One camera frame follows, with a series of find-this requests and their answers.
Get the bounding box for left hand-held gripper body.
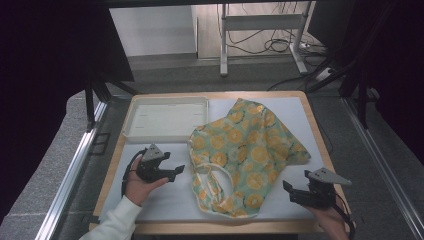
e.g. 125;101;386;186
135;143;169;184

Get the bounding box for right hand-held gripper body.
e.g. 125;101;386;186
299;167;353;209

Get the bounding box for lemon print green garment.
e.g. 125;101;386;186
188;97;312;219

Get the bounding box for person's left hand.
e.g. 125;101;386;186
124;159;170;207

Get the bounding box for person's right hand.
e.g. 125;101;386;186
304;203;350;240

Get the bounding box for white plastic tray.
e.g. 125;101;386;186
122;95;210;144

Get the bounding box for black tripod stand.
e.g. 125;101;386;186
84;64;140;133

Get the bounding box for black metal stand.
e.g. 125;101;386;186
305;56;372;130

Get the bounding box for white power strip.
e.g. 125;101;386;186
314;67;335;83

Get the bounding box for white cabinet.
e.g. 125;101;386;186
109;5;198;58

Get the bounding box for black curtain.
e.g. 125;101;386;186
307;0;424;165
0;0;135;225

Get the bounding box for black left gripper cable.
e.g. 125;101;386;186
120;148;148;198

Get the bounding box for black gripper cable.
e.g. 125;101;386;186
120;148;148;198
333;192;357;239

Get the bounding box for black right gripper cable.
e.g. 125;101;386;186
333;192;357;239

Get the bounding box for aluminium frame rail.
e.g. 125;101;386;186
34;99;110;240
342;96;424;240

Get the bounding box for black floor cable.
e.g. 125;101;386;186
266;73;323;92

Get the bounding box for tangle of black floor cables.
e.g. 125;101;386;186
216;2;329;58

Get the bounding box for white metal desk frame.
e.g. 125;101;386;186
219;2;316;77

